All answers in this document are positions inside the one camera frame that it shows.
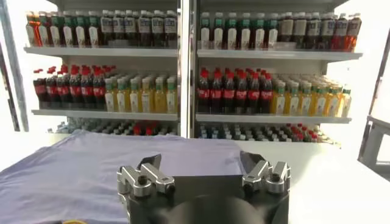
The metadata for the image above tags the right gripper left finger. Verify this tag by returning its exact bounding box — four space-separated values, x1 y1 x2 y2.
117 153 176 198

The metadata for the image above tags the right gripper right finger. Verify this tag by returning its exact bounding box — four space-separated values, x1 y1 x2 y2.
239 151 291 195

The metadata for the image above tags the purple t-shirt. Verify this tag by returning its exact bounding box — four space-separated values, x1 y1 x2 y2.
0 129 246 224

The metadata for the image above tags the yellow juice bottle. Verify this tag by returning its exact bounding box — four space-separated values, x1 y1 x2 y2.
271 81 286 116
325 86 341 117
116 78 129 113
312 85 327 117
129 78 141 113
339 88 353 118
104 78 116 113
285 82 300 116
166 77 179 114
154 77 166 114
299 82 313 116
141 78 153 114

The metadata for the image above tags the red cap cola bottle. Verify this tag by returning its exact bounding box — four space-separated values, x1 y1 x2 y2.
33 69 48 109
45 67 60 109
222 71 236 114
197 69 211 113
57 65 71 110
247 72 261 115
210 70 223 114
235 72 248 114
93 68 107 111
69 66 82 110
260 72 273 115
80 66 94 110

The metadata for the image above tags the grey metal shelving rack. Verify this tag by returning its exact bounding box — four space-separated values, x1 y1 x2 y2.
23 0 190 138
188 0 363 144

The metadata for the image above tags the thin dark metal pole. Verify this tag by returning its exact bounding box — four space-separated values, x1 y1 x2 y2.
367 29 390 117
0 42 20 132

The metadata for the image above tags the dark drink bottle beige label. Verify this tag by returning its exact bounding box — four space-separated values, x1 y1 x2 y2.
293 12 308 49
280 12 294 43

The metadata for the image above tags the dark drink bottle white label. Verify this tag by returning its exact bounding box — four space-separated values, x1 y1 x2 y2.
100 10 113 46
124 10 137 47
319 12 335 50
138 10 152 47
151 10 165 47
112 10 125 46
164 10 178 48
307 12 321 49

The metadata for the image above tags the red drink bottle white label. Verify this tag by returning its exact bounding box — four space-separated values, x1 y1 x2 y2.
332 12 349 51
346 12 363 52

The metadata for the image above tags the red tea bottle white label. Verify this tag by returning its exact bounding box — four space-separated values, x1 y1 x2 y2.
25 11 37 47

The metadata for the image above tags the grey metal frame cart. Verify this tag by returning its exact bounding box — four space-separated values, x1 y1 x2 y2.
357 114 390 175

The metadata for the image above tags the wide grey frame post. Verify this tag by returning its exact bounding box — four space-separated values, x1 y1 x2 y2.
0 0 30 132

